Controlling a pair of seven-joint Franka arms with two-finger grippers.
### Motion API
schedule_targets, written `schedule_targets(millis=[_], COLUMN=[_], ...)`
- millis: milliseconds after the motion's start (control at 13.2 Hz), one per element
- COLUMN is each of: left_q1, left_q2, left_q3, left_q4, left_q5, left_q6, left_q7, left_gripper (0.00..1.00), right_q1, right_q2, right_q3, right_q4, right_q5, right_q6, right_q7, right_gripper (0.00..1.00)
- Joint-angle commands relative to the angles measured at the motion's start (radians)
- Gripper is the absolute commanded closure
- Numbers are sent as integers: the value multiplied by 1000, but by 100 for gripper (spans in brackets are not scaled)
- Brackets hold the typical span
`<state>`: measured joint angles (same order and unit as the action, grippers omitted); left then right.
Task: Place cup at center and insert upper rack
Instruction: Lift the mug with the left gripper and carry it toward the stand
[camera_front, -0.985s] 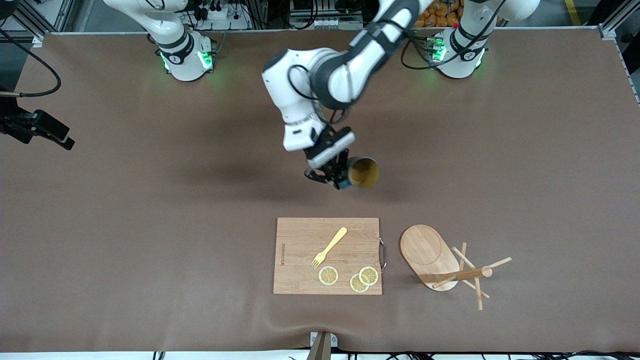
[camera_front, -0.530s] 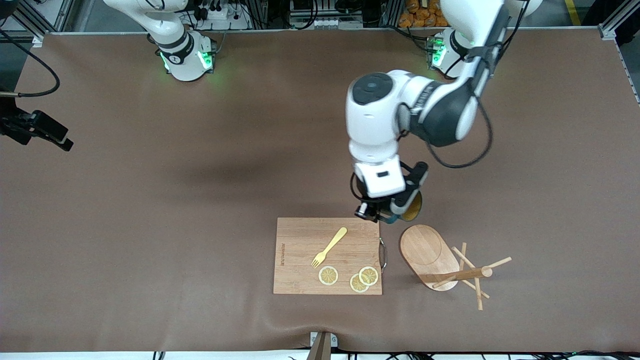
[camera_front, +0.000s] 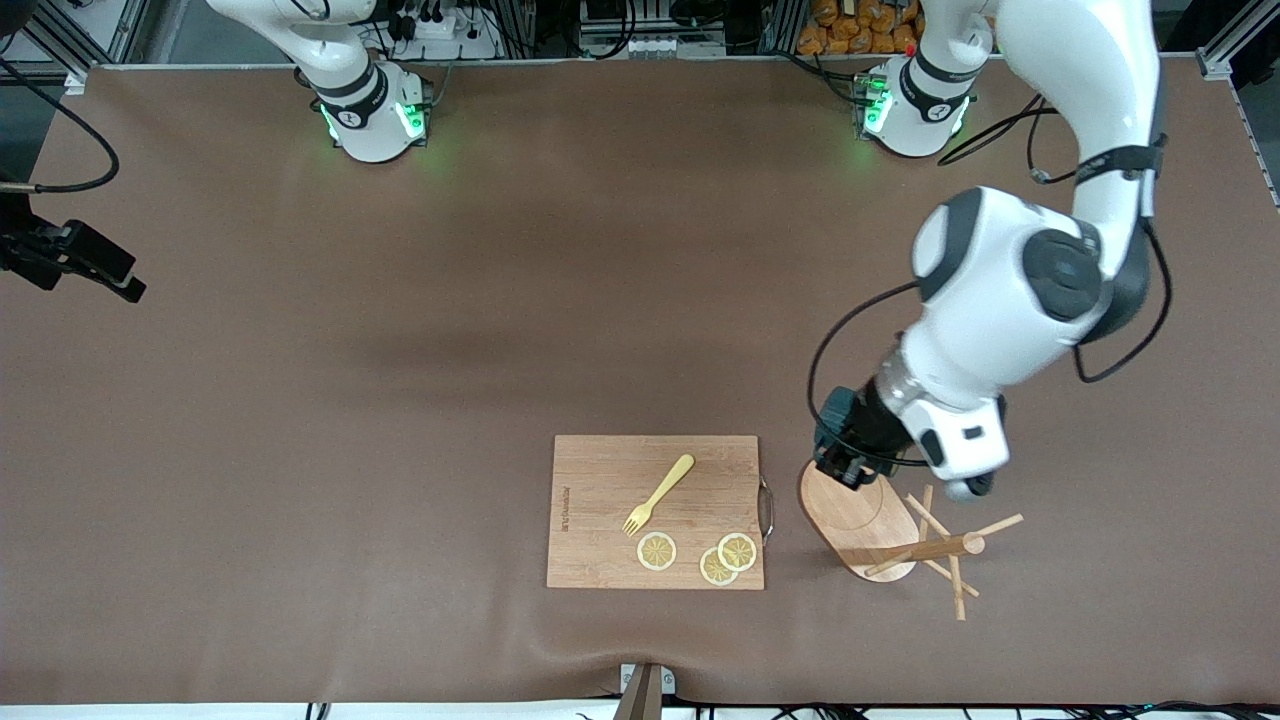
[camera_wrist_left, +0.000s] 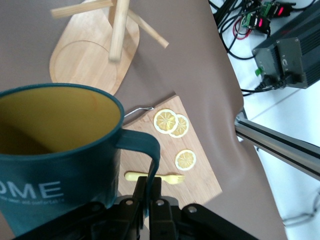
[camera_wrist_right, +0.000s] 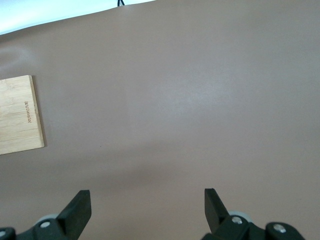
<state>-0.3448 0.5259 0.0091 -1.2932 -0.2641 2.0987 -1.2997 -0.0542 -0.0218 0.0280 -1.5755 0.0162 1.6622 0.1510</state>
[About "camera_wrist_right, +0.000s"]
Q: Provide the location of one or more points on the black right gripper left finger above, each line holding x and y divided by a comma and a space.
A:
72, 215

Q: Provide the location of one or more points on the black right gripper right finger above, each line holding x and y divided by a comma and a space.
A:
217, 215

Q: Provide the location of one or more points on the bamboo cutting board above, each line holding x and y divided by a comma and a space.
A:
17, 115

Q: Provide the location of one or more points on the brown table mat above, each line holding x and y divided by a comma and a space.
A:
175, 100

